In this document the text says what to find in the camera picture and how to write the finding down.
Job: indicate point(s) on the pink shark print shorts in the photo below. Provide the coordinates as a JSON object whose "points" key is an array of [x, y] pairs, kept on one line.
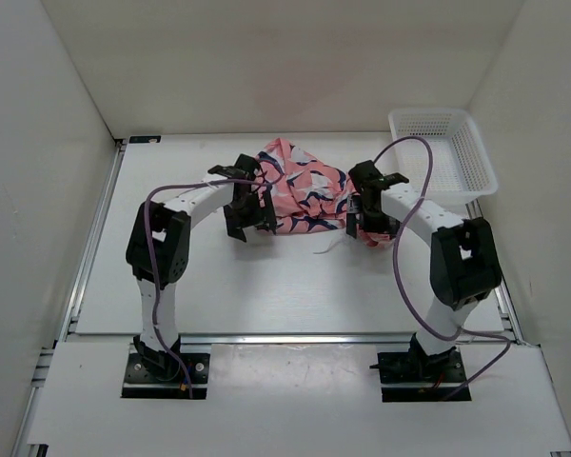
{"points": [[308, 195]]}

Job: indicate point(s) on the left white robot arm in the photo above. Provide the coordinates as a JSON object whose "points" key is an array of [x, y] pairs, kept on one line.
{"points": [[159, 245]]}

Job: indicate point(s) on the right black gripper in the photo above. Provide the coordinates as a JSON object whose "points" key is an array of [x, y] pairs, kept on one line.
{"points": [[356, 207]]}

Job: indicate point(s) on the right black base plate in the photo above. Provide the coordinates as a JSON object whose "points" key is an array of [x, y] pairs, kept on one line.
{"points": [[402, 382]]}

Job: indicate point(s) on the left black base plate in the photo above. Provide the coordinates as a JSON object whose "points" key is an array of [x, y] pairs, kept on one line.
{"points": [[139, 382]]}

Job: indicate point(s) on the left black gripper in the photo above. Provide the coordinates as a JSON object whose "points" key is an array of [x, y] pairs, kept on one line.
{"points": [[233, 227]]}

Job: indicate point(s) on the left aluminium rail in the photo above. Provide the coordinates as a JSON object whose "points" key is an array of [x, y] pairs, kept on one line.
{"points": [[81, 278]]}

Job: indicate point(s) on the white plastic basket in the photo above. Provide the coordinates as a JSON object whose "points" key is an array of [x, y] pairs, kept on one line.
{"points": [[462, 172]]}

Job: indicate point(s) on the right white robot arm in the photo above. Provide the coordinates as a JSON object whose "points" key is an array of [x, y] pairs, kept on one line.
{"points": [[463, 265]]}

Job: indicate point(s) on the black label sticker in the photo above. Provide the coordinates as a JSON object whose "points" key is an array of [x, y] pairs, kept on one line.
{"points": [[145, 139]]}

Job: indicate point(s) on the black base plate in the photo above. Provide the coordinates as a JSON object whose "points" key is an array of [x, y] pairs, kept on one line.
{"points": [[139, 382], [402, 382]]}

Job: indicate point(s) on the front aluminium rail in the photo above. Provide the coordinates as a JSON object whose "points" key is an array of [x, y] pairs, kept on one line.
{"points": [[295, 338]]}

